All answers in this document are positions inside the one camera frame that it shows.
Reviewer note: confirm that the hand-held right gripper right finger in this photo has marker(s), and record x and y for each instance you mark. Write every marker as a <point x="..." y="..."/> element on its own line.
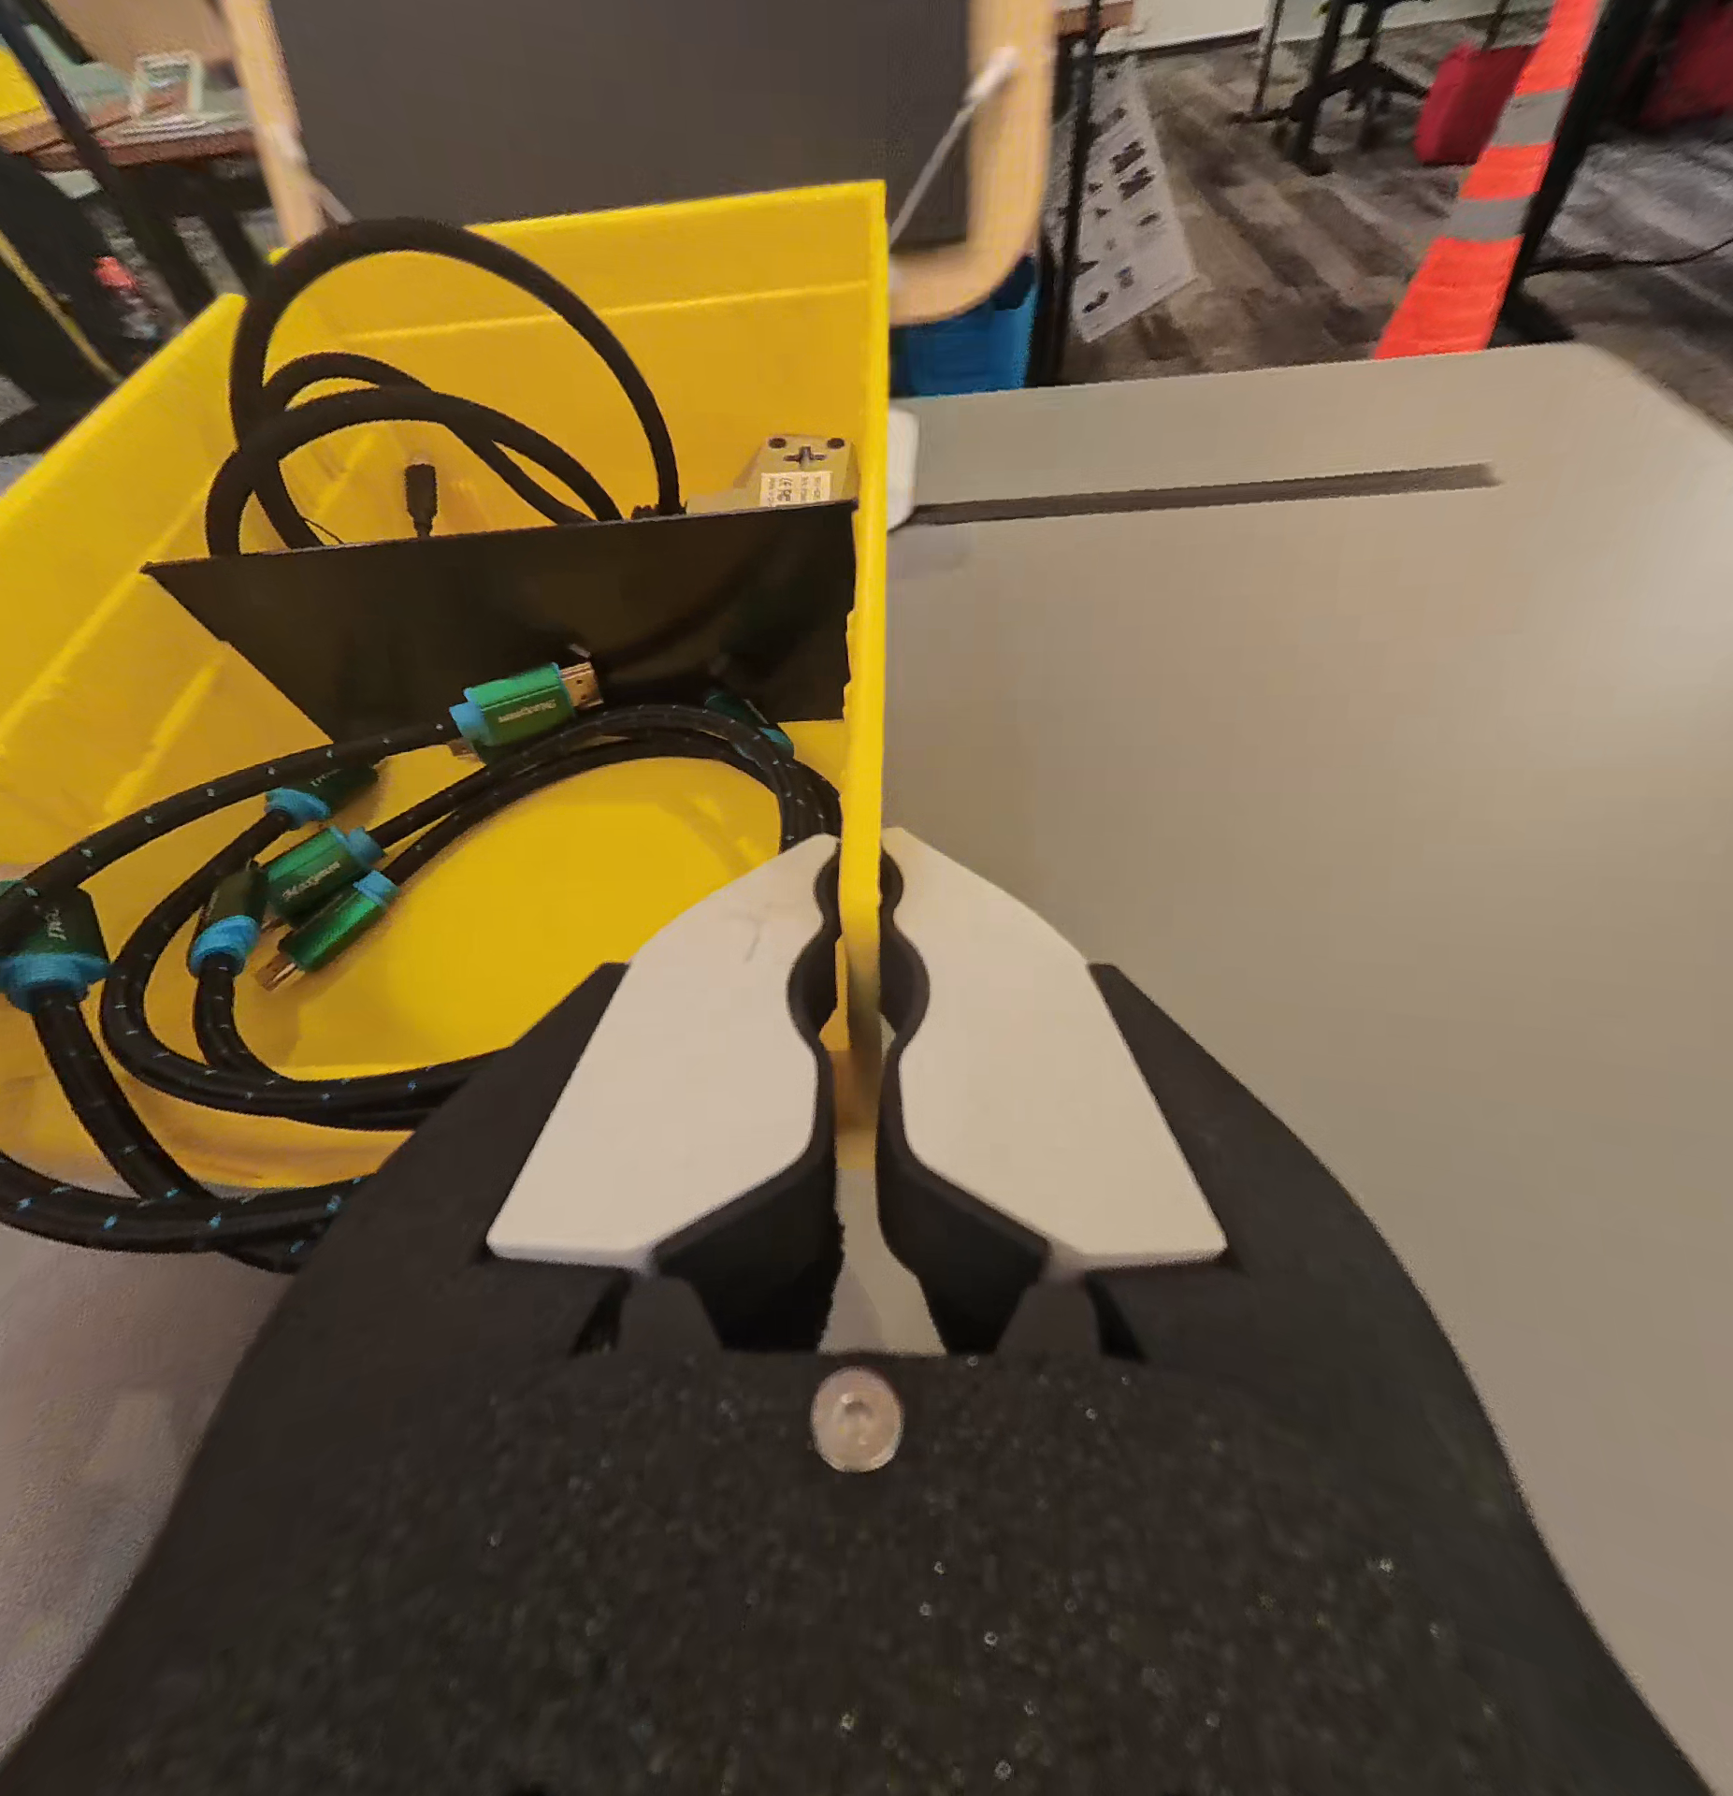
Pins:
<point x="1049" y="1108"/>

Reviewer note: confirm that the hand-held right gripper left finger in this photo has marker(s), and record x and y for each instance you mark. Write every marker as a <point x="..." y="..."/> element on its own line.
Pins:
<point x="669" y="1095"/>

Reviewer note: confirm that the yellow plastic bin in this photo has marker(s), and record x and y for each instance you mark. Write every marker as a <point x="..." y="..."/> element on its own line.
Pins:
<point x="598" y="884"/>

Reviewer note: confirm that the silver hub adapter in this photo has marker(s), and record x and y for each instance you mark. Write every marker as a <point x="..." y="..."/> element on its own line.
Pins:
<point x="797" y="476"/>

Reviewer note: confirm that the grey desk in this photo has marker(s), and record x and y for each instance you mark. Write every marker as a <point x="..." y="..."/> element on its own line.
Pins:
<point x="1301" y="843"/>

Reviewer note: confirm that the black bin divider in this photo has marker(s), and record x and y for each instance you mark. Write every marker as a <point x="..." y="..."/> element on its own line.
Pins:
<point x="529" y="602"/>

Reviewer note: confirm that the blue storage crate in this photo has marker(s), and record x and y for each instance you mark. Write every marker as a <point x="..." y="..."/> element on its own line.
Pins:
<point x="963" y="352"/>

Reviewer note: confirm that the black stand pole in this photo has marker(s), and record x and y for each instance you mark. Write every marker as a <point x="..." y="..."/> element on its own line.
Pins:
<point x="1068" y="280"/>

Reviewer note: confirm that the printed paper sheet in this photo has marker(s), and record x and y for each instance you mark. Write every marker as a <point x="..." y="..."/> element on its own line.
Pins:
<point x="1134" y="211"/>

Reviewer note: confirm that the wood-framed black panel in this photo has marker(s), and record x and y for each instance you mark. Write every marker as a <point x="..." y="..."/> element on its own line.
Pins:
<point x="598" y="112"/>

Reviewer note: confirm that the black chair base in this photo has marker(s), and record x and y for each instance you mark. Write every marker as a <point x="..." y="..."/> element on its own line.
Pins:
<point x="1350" y="76"/>

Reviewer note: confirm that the red bag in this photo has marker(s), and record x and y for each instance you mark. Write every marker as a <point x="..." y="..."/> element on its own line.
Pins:
<point x="1469" y="106"/>
<point x="1701" y="63"/>

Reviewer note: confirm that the wooden table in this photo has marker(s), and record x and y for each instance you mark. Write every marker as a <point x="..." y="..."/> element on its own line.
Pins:
<point x="107" y="145"/>

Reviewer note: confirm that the clear acrylic holder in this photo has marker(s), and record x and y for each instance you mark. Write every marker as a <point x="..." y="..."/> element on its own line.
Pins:
<point x="165" y="84"/>

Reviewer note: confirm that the orange reflective striped post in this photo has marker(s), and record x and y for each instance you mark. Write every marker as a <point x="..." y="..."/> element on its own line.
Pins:
<point x="1491" y="211"/>

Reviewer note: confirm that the black metal post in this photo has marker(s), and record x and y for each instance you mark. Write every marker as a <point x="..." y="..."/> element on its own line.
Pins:
<point x="1590" y="140"/>

